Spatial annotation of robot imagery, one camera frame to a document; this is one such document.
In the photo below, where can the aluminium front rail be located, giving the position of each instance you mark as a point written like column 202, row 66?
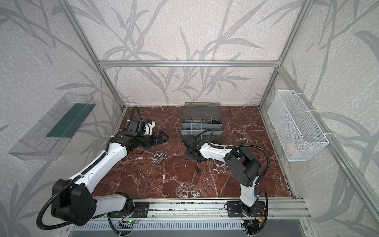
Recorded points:
column 216, row 208

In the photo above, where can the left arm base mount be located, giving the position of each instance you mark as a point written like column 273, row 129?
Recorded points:
column 139, row 209

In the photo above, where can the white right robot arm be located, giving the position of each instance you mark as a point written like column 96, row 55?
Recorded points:
column 242, row 163

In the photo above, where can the grey plastic organizer box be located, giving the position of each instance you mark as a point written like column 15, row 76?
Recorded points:
column 200, row 116

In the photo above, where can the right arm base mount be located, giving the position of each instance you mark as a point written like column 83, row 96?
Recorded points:
column 238, row 209

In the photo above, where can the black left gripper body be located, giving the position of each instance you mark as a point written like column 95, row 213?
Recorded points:
column 153, row 138

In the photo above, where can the clear plastic wall tray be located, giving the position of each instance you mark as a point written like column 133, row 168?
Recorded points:
column 47, row 139

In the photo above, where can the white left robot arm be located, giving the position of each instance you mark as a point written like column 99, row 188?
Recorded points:
column 72, row 199

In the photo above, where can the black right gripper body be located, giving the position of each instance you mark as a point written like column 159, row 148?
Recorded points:
column 192, row 146

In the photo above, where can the white wire mesh basket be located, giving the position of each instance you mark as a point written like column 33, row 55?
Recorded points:
column 299, row 134

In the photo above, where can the aluminium frame post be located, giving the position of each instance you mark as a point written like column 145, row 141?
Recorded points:
column 303, row 13

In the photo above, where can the silver nuts pile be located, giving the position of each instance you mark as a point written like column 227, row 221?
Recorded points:
column 159, row 157

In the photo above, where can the aluminium back crossbar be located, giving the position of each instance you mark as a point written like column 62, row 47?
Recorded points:
column 180, row 63

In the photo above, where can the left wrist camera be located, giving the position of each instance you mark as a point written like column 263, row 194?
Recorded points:
column 140, row 127

